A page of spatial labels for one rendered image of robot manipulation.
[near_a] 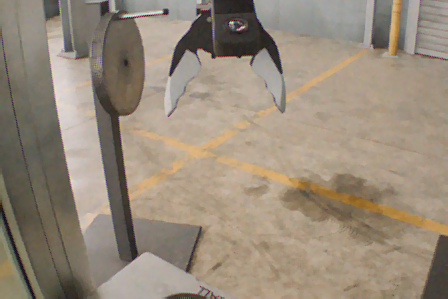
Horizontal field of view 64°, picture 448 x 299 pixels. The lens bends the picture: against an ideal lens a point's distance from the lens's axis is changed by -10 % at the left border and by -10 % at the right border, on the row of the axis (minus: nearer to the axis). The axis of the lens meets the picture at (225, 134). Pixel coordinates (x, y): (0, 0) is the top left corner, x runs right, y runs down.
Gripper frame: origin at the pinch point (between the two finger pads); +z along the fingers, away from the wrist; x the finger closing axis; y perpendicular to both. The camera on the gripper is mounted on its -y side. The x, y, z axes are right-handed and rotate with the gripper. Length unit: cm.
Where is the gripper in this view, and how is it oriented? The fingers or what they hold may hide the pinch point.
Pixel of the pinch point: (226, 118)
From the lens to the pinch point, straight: 51.0
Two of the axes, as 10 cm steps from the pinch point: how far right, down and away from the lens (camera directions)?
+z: 0.0, 9.1, 4.2
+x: -10.0, 0.3, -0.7
